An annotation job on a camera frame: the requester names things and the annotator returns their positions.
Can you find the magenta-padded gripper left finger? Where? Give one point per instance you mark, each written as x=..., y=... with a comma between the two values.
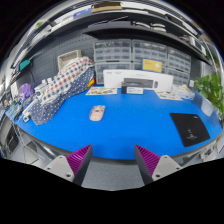
x=60, y=165

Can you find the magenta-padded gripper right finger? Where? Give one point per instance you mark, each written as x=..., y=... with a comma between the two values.
x=165, y=165

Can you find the pink translucent computer mouse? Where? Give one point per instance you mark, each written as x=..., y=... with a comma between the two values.
x=97, y=113

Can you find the black mouse pad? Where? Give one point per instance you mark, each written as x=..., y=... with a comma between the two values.
x=189, y=128

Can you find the navy polka dot cloth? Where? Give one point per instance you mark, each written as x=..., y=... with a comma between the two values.
x=53, y=108

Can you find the white and blue carton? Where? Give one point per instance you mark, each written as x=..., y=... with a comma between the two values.
x=185, y=93

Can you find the purple fabric bundle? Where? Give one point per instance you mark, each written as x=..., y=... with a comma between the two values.
x=26, y=90

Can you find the small black labelled box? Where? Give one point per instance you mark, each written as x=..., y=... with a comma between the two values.
x=131, y=90

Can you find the red blue plaid cloth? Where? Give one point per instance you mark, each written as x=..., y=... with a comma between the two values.
x=66, y=78

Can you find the green plant in white pot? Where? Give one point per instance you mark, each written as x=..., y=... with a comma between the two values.
x=211, y=90

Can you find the yellow card box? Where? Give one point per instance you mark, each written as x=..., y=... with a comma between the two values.
x=152, y=65

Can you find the long white keyboard box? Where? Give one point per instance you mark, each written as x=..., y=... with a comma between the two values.
x=113, y=78

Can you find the cream plastic basket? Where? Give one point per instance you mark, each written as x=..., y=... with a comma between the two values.
x=68, y=58

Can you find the dark wall shelf unit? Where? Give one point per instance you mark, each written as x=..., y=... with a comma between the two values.
x=133, y=31

